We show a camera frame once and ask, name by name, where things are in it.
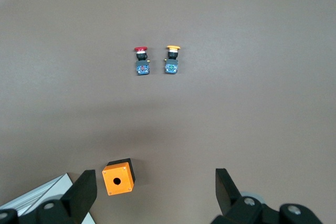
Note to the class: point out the yellow mushroom push button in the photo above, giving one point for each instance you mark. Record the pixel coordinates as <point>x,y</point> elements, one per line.
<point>172,66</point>

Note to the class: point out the white drawer cabinet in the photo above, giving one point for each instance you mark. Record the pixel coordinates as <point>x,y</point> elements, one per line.
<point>39,193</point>

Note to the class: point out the orange button enclosure box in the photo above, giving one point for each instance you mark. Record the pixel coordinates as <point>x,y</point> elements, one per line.
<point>123,174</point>

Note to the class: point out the red mushroom push button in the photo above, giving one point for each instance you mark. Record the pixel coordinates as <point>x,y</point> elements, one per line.
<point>142,68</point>

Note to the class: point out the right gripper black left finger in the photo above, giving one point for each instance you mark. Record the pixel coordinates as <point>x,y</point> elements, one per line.
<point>81,195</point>

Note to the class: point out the brown table mat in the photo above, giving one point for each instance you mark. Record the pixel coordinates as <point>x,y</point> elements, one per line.
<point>168,116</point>

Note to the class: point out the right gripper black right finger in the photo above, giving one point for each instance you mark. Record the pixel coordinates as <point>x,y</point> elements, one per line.
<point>227,195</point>

